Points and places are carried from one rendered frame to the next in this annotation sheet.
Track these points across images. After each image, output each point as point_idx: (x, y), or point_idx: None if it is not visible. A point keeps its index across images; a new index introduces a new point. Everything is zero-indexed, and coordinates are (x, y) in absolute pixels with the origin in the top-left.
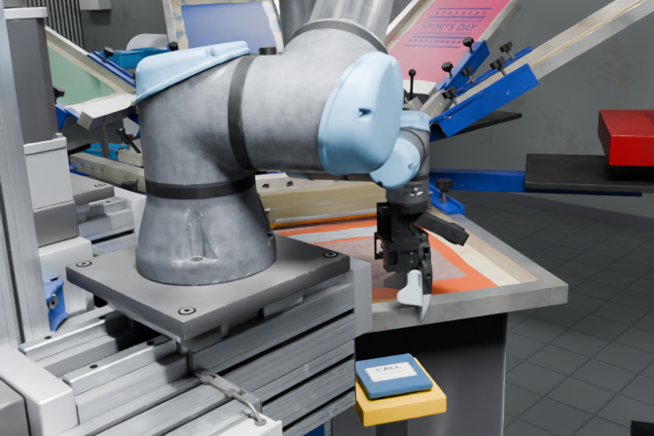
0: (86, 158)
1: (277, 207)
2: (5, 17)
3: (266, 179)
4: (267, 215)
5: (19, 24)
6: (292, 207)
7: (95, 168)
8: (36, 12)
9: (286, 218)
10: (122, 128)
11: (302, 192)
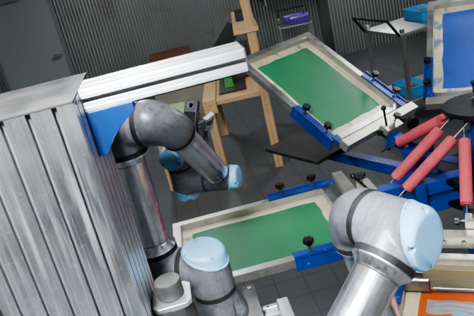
0: (338, 179)
1: (436, 278)
2: (168, 311)
3: (444, 237)
4: (427, 283)
5: (175, 312)
6: (448, 280)
7: (343, 190)
8: (183, 305)
9: (443, 286)
10: (353, 175)
11: (456, 271)
